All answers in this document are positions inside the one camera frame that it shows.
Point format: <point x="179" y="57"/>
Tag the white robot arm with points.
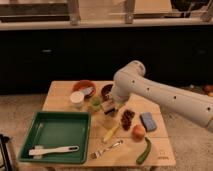
<point x="195" y="107"/>

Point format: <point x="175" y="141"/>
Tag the green cucumber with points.
<point x="145" y="153"/>

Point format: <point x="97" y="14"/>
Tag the wooden table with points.
<point x="124" y="155"/>

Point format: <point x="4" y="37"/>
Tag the green cup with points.
<point x="95" y="102"/>

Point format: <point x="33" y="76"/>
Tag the green plastic tray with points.
<point x="58" y="129"/>

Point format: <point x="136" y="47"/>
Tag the blue sponge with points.
<point x="148" y="122"/>

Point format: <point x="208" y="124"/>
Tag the orange bowl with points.
<point x="86" y="86"/>

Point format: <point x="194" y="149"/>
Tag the wooden black eraser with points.
<point x="108" y="107"/>

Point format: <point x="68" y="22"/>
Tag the white cup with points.
<point x="77" y="98"/>

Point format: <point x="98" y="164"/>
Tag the small metal cup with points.
<point x="113" y="112"/>

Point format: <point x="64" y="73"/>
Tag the metal fork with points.
<point x="99" y="153"/>

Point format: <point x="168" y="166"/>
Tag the black object at left edge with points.
<point x="6" y="165"/>

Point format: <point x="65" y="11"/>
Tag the white spatula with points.
<point x="41" y="151"/>

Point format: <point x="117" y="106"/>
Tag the orange fruit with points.
<point x="138" y="132"/>

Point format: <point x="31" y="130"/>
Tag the purple bowl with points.
<point x="105" y="91"/>

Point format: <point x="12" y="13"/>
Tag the dark red grapes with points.
<point x="126" y="119"/>

